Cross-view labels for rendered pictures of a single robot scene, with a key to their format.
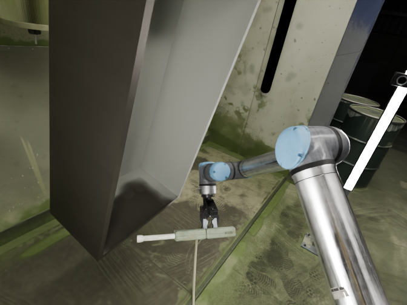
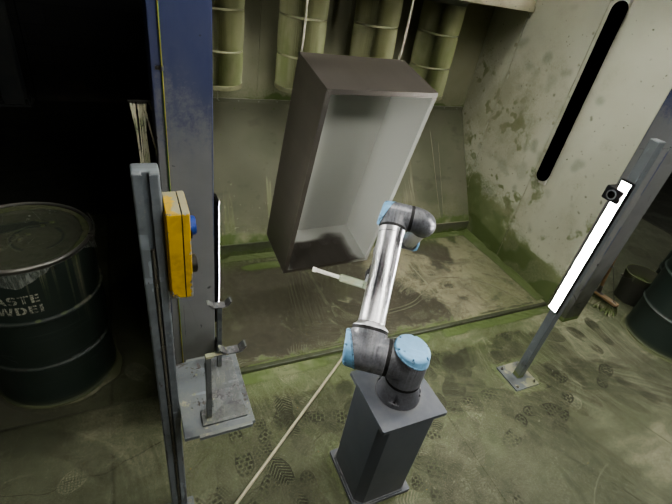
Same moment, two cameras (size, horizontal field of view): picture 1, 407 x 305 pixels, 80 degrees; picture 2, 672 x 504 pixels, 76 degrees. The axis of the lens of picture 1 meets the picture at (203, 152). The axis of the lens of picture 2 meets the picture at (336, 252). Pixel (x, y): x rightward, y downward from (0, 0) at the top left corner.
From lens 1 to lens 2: 1.48 m
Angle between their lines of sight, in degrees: 28
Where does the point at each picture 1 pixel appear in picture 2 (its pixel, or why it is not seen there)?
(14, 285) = (234, 282)
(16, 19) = (284, 86)
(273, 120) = (546, 219)
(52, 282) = (256, 291)
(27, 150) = (267, 188)
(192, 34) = (393, 119)
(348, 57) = not seen: hidden behind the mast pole
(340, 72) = not seen: hidden behind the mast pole
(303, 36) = (602, 114)
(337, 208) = (383, 247)
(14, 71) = (276, 121)
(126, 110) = (307, 172)
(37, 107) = not seen: hidden behind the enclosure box
